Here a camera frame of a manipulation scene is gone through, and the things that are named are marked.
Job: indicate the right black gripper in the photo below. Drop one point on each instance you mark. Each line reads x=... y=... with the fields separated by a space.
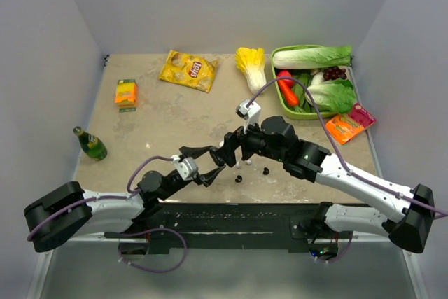
x=234 y=139

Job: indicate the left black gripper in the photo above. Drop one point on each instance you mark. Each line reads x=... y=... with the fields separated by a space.
x=206 y=178

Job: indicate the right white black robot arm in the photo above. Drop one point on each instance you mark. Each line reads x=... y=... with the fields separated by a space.
x=402 y=214

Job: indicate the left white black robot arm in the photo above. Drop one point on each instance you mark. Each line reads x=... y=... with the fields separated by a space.
x=70 y=211

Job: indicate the green plastic basket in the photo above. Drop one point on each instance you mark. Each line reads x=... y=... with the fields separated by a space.
x=288 y=111

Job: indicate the orange carrot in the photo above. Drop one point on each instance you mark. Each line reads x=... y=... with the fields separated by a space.
x=290 y=97

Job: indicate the yellow Lays chips bag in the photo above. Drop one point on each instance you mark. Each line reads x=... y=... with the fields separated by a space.
x=189 y=70

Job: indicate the dark green spinach leaves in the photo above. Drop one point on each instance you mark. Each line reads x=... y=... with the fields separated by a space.
x=306 y=79

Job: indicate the yellow napa cabbage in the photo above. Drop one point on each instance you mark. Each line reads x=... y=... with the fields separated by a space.
x=251 y=62

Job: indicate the red pepper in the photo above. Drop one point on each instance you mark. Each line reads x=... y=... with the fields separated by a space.
x=288 y=78

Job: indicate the green glass bottle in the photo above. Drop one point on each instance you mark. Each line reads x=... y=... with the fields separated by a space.
x=91 y=145

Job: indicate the long green white cabbage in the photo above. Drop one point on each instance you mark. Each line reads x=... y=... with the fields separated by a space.
x=312 y=57

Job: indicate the orange pink snack packet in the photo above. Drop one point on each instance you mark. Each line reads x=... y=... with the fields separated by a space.
x=347 y=126

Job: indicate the green lettuce head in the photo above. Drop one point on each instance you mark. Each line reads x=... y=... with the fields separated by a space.
x=337 y=96

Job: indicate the dark purple grapes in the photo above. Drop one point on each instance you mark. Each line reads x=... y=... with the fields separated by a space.
x=333 y=73

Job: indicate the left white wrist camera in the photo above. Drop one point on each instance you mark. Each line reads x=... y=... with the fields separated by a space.
x=186 y=167

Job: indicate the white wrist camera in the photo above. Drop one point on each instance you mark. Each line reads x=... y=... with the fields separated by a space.
x=250 y=112
x=186 y=167

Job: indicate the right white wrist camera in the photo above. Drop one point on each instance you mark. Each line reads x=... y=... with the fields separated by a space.
x=250 y=112

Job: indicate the black base mount frame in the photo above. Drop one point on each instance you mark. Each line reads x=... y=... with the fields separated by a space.
x=297 y=228

